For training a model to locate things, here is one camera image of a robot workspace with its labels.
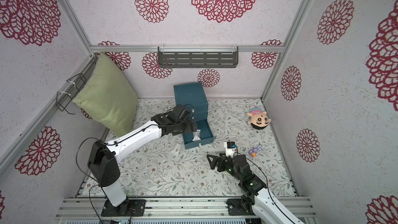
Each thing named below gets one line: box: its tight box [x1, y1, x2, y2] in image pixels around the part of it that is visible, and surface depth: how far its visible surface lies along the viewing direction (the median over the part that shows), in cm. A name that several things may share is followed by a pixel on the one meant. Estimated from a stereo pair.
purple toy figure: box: [248, 144, 262, 158], surface depth 92 cm
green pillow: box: [72, 52, 139, 137], surface depth 85 cm
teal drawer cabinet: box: [173, 82, 209, 121], surface depth 95 cm
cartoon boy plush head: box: [247, 107, 272, 130], surface depth 101 cm
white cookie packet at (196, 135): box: [192, 129, 202, 142], surface depth 99 cm
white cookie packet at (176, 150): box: [170, 143, 181, 157], surface depth 94 cm
